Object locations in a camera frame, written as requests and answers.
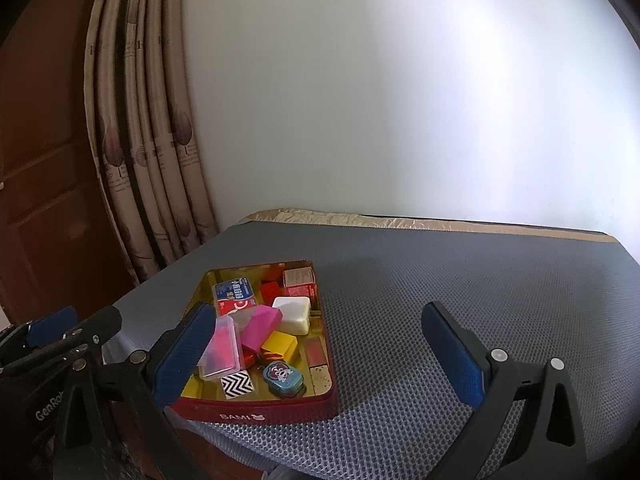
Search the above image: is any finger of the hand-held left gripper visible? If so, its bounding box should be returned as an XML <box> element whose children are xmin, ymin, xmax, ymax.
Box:
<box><xmin>0</xmin><ymin>306</ymin><xmax>123</xmax><ymax>377</ymax></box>
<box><xmin>0</xmin><ymin>306</ymin><xmax>79</xmax><ymax>357</ymax></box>

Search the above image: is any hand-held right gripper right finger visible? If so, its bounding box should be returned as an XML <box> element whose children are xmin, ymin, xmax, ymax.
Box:
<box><xmin>421</xmin><ymin>301</ymin><xmax>587</xmax><ymax>480</ymax></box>

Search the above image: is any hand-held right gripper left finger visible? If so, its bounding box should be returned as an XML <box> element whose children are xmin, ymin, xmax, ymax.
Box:
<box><xmin>52</xmin><ymin>302</ymin><xmax>217</xmax><ymax>480</ymax></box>

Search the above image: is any long gold tin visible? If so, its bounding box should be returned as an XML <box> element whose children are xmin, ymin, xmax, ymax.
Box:
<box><xmin>181</xmin><ymin>375</ymin><xmax>223</xmax><ymax>400</ymax></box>

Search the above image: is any clear plastic case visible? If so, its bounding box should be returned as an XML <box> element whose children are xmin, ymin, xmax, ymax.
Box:
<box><xmin>197</xmin><ymin>315</ymin><xmax>238</xmax><ymax>380</ymax></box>

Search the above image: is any clear playing card case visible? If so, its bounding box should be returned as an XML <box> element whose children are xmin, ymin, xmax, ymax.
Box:
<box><xmin>212</xmin><ymin>277</ymin><xmax>261</xmax><ymax>317</ymax></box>

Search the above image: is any pink plastic case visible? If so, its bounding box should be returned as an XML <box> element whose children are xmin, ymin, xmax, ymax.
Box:
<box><xmin>241</xmin><ymin>306</ymin><xmax>283</xmax><ymax>353</ymax></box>

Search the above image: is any gold red striped box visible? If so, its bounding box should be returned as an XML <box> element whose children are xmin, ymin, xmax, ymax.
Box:
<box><xmin>261</xmin><ymin>331</ymin><xmax>299</xmax><ymax>363</ymax></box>

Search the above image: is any teal cartoon tin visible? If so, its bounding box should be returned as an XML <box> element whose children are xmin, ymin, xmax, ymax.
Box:
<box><xmin>262</xmin><ymin>360</ymin><xmax>305</xmax><ymax>398</ymax></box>

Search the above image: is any red plastic block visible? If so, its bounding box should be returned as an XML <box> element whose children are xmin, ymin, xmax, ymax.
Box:
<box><xmin>259</xmin><ymin>280</ymin><xmax>285</xmax><ymax>306</ymax></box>

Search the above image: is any white square box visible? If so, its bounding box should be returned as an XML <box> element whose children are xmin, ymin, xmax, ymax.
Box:
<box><xmin>271</xmin><ymin>296</ymin><xmax>312</xmax><ymax>336</ymax></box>

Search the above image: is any red tin box gold inside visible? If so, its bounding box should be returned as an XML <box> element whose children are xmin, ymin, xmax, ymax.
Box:
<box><xmin>165</xmin><ymin>259</ymin><xmax>340</xmax><ymax>422</ymax></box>

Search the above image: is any grey textured mat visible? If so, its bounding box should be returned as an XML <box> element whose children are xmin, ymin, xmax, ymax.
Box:
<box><xmin>102</xmin><ymin>210</ymin><xmax>640</xmax><ymax>480</ymax></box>

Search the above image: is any brown wooden wardrobe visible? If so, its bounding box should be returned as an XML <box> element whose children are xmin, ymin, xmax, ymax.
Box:
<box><xmin>0</xmin><ymin>0</ymin><xmax>138</xmax><ymax>326</ymax></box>

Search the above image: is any beige tablecloth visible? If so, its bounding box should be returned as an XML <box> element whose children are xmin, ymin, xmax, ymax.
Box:
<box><xmin>240</xmin><ymin>207</ymin><xmax>618</xmax><ymax>243</ymax></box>

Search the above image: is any beige patterned curtain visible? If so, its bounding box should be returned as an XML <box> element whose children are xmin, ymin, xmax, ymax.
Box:
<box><xmin>82</xmin><ymin>0</ymin><xmax>218</xmax><ymax>286</ymax></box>

